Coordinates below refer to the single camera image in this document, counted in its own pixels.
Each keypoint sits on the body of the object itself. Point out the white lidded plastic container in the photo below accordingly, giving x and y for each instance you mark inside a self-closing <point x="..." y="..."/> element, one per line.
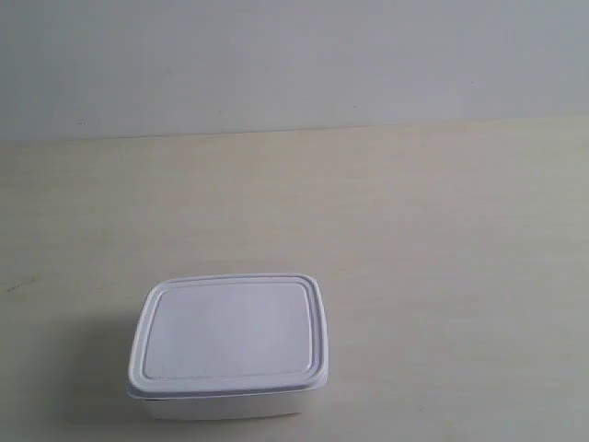
<point x="233" y="346"/>

